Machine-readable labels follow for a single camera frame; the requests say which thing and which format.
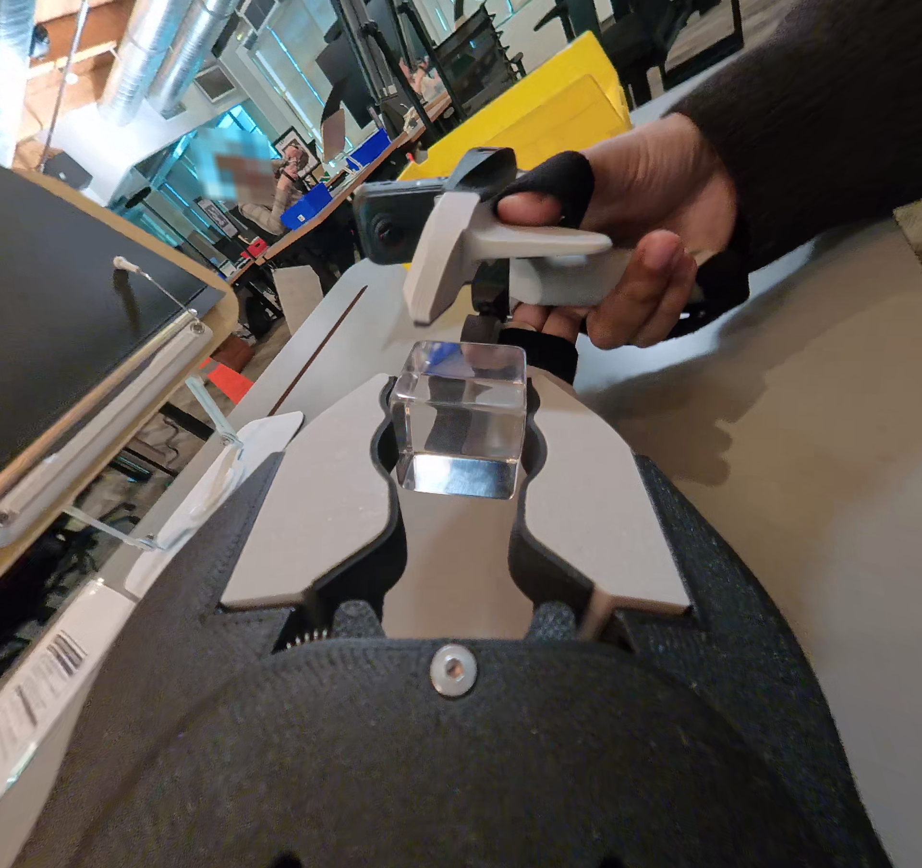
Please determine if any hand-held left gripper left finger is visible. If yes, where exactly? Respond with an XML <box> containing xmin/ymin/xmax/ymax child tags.
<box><xmin>219</xmin><ymin>373</ymin><xmax>408</xmax><ymax>613</ymax></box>

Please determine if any wooden work desk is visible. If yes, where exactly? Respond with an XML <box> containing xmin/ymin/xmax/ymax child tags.
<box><xmin>230</xmin><ymin>94</ymin><xmax>451</xmax><ymax>286</ymax></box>

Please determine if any clear acrylic cube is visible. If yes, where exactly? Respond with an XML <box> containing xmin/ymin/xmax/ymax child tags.
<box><xmin>389</xmin><ymin>341</ymin><xmax>528</xmax><ymax>502</ymax></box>

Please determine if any black computer monitor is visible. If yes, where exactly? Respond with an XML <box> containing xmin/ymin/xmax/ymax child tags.
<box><xmin>317</xmin><ymin>40</ymin><xmax>377</xmax><ymax>131</ymax></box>

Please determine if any silver air duct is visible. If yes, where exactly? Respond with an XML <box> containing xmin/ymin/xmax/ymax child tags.
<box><xmin>101</xmin><ymin>0</ymin><xmax>318</xmax><ymax>127</ymax></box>

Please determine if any person's right hand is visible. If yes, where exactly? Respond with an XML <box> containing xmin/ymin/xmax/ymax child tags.
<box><xmin>496</xmin><ymin>114</ymin><xmax>740</xmax><ymax>352</ymax></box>

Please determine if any white metal book stand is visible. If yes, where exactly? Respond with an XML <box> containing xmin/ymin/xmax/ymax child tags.
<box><xmin>0</xmin><ymin>256</ymin><xmax>305</xmax><ymax>595</ymax></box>

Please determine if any black mesh office chair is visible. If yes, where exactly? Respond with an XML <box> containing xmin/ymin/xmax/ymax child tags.
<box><xmin>436</xmin><ymin>7</ymin><xmax>525</xmax><ymax>114</ymax></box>

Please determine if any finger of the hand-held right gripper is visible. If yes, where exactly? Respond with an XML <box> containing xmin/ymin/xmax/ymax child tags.
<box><xmin>402</xmin><ymin>193</ymin><xmax>499</xmax><ymax>327</ymax></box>

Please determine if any yellow plastic bin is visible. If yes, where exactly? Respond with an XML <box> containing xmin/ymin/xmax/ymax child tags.
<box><xmin>398</xmin><ymin>31</ymin><xmax>633</xmax><ymax>185</ymax></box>

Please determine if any blue plastic bin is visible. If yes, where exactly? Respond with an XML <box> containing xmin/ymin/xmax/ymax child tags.
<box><xmin>348</xmin><ymin>128</ymin><xmax>393</xmax><ymax>167</ymax></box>
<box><xmin>281</xmin><ymin>184</ymin><xmax>340</xmax><ymax>229</ymax></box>

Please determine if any orange floor object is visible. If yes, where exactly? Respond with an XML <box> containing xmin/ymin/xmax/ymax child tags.
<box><xmin>209</xmin><ymin>367</ymin><xmax>255</xmax><ymax>402</ymax></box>

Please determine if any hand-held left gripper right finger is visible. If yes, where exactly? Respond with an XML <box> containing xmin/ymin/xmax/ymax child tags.
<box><xmin>508</xmin><ymin>371</ymin><xmax>694</xmax><ymax>640</ymax></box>

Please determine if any framed wall picture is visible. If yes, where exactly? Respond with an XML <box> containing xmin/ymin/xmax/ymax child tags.
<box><xmin>274</xmin><ymin>126</ymin><xmax>318</xmax><ymax>170</ymax></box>

